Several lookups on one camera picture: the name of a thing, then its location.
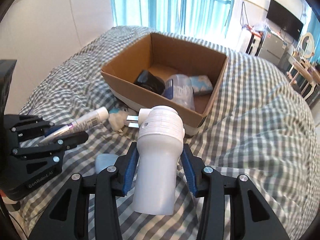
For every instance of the black wall television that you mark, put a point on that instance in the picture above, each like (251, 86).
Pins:
(284, 19)

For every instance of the black round mirror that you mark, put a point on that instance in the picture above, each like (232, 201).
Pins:
(150, 82)

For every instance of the white cylindrical appliance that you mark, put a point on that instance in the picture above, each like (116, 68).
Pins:
(159, 144)

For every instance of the clear bottle blue label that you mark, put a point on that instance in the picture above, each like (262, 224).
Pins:
(178, 88)

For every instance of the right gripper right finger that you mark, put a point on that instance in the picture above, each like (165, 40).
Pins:
(251, 216)

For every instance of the blue tissue pack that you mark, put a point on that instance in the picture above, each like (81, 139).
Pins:
(201, 85)

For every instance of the brown cardboard box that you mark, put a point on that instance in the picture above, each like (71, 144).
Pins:
(162, 70)

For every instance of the oval vanity mirror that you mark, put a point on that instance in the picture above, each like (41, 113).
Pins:
(306, 45)

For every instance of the white purple tube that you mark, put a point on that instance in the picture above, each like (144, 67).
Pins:
(81, 124)

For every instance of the white suitcase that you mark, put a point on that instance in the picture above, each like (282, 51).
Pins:
(253, 44)

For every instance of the white power plug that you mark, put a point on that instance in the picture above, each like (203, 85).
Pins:
(135, 121)

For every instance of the teal window curtains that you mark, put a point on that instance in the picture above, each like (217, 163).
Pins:
(196, 18)

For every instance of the silver small fridge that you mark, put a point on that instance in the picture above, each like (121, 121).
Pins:
(272, 47)

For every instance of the white crumpled tissue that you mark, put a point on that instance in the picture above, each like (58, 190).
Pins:
(118, 118)

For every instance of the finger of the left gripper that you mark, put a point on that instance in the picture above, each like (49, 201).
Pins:
(25, 127)
(58, 145)

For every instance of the white earbuds case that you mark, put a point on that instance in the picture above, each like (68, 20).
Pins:
(104, 160)

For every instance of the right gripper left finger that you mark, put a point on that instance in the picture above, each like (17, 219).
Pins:
(66, 216)

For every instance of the grey checked bed quilt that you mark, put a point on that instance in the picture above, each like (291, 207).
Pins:
(258, 126)

